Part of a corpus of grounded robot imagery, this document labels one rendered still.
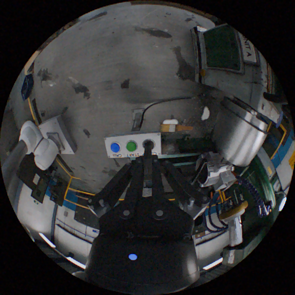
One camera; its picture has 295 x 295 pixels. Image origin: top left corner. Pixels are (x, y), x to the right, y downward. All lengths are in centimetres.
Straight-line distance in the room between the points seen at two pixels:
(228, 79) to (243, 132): 16
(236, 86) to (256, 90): 8
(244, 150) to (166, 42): 53
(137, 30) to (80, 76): 37
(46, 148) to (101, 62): 63
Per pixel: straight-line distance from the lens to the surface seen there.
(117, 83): 49
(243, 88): 30
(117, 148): 28
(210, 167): 51
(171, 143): 57
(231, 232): 61
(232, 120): 34
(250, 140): 35
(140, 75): 47
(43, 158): 76
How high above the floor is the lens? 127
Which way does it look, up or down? 47 degrees down
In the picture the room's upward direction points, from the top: 179 degrees clockwise
